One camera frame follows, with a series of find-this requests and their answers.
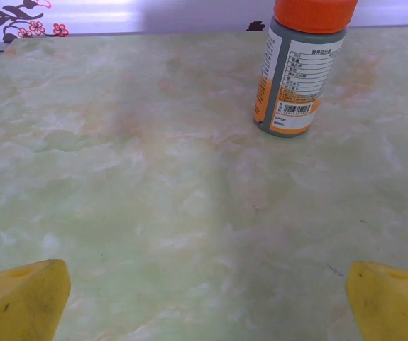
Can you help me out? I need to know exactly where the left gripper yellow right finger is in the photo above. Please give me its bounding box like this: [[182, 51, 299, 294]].
[[345, 261, 408, 341]]

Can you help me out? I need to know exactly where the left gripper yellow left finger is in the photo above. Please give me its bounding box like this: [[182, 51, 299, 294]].
[[0, 259, 72, 341]]

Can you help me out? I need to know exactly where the orange capped supplement bottle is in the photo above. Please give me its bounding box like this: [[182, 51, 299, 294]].
[[253, 0, 359, 138]]

